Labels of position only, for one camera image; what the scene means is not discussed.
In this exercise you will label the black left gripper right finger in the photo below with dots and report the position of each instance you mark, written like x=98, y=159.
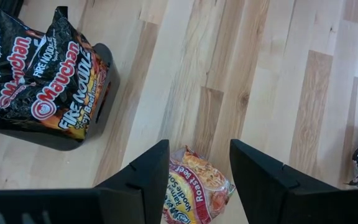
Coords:
x=259, y=183

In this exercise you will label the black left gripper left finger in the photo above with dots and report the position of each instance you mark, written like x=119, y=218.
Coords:
x=154, y=180

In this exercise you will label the red Maruchan roast beef packet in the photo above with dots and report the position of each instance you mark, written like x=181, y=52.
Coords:
x=197, y=186

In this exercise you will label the black plastic bin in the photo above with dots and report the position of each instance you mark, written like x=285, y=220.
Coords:
x=104, y=124

